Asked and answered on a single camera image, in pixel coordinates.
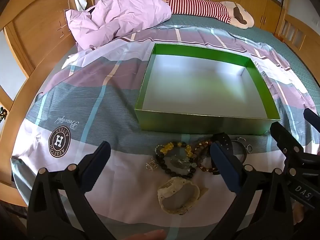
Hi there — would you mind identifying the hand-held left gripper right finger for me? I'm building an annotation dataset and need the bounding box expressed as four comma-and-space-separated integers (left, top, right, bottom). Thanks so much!
205, 141, 294, 240

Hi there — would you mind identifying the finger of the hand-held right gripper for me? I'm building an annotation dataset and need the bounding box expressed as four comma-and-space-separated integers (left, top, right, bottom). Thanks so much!
270, 121, 304, 161
303, 108, 320, 143

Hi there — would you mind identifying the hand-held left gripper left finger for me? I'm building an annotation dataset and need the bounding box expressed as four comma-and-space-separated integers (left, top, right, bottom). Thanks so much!
27, 141, 112, 240

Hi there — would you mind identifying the dark metal bangle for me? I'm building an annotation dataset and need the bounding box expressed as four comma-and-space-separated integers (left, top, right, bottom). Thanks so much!
231, 140, 248, 164

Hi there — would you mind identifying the brown bead bracelet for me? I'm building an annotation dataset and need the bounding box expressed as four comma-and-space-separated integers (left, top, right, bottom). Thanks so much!
193, 140, 221, 176

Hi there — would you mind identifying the pale jade pendant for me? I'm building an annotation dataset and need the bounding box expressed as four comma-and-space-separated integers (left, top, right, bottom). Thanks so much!
170, 155, 193, 170

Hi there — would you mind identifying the black and yellow bead bracelet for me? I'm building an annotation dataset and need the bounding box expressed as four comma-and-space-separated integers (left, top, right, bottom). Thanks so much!
154, 142, 197, 179

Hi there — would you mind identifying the green cardboard box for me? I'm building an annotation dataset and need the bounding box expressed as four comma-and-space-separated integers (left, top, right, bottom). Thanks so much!
134, 43, 281, 136

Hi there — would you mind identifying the plaid printed bed sheet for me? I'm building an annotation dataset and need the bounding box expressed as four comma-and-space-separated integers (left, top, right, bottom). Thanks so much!
11, 26, 320, 240

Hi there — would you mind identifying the wooden panel with windows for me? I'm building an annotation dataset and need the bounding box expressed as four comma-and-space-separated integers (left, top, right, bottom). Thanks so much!
274, 12, 320, 64

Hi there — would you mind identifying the pink duvet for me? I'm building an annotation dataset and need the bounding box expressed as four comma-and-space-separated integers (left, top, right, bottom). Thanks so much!
65, 0, 172, 52

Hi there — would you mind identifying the red striped plush toy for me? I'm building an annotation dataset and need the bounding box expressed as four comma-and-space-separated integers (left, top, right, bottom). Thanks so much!
156, 0, 255, 29

